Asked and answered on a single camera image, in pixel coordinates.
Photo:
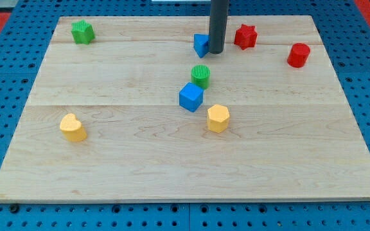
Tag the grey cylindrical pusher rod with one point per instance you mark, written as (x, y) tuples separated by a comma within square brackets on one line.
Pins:
[(217, 25)]

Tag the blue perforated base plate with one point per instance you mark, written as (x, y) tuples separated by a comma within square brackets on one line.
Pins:
[(344, 27)]

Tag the blue cube block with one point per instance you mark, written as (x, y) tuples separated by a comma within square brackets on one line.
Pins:
[(191, 97)]

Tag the blue triangle block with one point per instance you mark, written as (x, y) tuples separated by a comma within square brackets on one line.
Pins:
[(201, 44)]

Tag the yellow heart block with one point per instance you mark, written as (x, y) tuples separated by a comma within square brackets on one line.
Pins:
[(72, 128)]

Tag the green cylinder block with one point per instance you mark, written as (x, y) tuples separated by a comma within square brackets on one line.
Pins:
[(200, 76)]

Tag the red star block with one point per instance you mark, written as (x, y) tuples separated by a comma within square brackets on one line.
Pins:
[(245, 36)]

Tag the wooden board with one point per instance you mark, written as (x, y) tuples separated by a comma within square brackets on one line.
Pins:
[(292, 136)]

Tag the green star block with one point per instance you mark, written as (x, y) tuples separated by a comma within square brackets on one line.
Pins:
[(82, 32)]

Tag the yellow hexagon block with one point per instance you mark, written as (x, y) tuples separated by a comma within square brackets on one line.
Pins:
[(218, 117)]

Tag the red cylinder block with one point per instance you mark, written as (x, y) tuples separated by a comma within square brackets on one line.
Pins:
[(298, 55)]

